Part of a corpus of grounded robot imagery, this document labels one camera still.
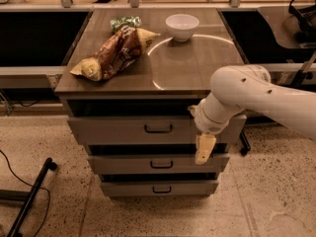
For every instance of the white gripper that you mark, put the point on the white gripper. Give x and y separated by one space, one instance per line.
207 124

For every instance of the grey top drawer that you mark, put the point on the grey top drawer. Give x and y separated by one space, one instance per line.
134 130

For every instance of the grey drawer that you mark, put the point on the grey drawer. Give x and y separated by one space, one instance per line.
156 164
161 188
134 130

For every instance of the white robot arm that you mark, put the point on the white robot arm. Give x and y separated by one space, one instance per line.
236 88

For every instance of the grey three-drawer cabinet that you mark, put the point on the grey three-drawer cabinet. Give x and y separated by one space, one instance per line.
163 82

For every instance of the grey middle drawer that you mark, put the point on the grey middle drawer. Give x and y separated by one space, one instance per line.
156 164

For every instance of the grey bottom drawer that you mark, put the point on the grey bottom drawer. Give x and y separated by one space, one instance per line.
161 188

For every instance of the black stand leg right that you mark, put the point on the black stand leg right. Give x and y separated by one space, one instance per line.
245 144

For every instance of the black stand leg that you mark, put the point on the black stand leg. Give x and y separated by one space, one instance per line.
31 195
245 144

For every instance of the white bowl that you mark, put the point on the white bowl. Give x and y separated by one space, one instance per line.
181 27

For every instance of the brown yellow chip bag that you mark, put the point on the brown yellow chip bag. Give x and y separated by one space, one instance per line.
117 53

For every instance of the green snack packet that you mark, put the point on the green snack packet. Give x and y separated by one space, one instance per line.
118 23

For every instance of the black headphones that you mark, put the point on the black headphones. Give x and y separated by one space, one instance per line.
306 18

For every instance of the black stand leg left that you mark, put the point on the black stand leg left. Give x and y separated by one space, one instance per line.
31 195

